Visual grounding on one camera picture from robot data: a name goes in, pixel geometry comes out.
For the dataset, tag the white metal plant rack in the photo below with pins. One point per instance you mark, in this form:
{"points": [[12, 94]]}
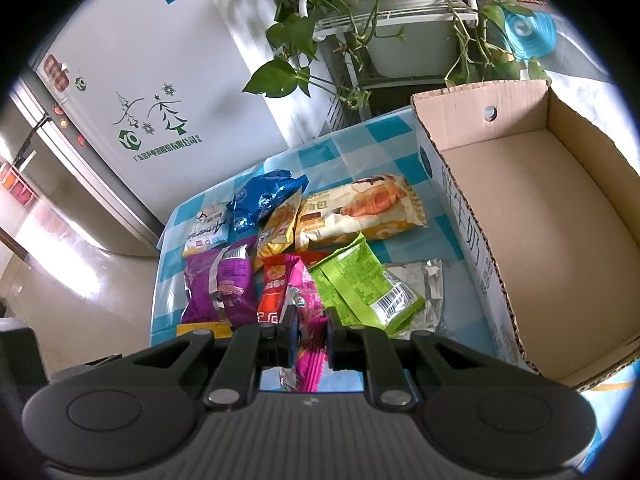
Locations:
{"points": [[350, 80]]}

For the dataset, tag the white rectangular planter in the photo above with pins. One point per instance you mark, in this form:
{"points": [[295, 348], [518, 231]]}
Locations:
{"points": [[415, 45]]}

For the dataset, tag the small white snack packet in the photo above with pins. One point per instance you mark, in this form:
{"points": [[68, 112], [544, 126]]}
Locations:
{"points": [[207, 232]]}

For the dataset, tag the green snack packet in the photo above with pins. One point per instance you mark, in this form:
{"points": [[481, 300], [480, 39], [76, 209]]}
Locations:
{"points": [[350, 280]]}

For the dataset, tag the red snack packet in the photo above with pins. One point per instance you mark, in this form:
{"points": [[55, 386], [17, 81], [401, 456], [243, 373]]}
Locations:
{"points": [[272, 290]]}

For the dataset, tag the black object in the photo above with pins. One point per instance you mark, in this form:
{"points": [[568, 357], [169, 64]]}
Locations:
{"points": [[20, 355]]}

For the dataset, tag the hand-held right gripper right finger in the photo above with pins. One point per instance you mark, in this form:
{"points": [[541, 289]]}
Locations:
{"points": [[336, 337]]}

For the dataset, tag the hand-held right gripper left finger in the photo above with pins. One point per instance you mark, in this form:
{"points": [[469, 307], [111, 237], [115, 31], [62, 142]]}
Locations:
{"points": [[290, 336]]}

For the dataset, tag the blue tape roll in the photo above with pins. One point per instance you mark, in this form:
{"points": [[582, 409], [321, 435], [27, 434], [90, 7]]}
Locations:
{"points": [[530, 32]]}

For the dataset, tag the blue foil snack packet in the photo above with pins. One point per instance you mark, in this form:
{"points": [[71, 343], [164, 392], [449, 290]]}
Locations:
{"points": [[260, 197]]}

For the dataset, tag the purple snack packet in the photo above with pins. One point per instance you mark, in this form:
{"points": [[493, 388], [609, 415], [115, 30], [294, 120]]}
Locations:
{"points": [[220, 280]]}

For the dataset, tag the magenta snack packet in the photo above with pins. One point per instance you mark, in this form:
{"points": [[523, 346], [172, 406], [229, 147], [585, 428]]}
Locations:
{"points": [[310, 300]]}

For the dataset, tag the yellow-edged snack packet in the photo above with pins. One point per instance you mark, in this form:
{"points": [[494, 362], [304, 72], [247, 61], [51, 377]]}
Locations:
{"points": [[200, 329]]}

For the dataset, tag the cream croissant bread packet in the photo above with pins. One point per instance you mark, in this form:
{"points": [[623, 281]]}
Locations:
{"points": [[360, 210]]}

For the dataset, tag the green pothos plant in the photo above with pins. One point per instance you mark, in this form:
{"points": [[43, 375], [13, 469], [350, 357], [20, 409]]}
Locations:
{"points": [[290, 35]]}

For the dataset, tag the cardboard box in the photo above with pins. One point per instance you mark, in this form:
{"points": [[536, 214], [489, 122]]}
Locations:
{"points": [[540, 220]]}

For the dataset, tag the yellow waffle packet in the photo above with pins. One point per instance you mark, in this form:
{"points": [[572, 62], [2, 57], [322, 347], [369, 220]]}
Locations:
{"points": [[280, 230]]}

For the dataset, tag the blue checkered tablecloth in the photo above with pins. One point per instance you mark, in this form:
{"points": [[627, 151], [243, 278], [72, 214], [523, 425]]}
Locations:
{"points": [[350, 145]]}

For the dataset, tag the grey metal cabinet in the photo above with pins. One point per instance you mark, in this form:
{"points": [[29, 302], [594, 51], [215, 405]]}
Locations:
{"points": [[75, 185]]}

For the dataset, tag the white board with green logo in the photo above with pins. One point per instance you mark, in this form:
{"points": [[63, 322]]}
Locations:
{"points": [[200, 60]]}

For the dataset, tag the silver foil snack packet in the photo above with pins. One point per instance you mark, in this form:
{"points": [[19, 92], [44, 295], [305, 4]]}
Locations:
{"points": [[425, 285]]}

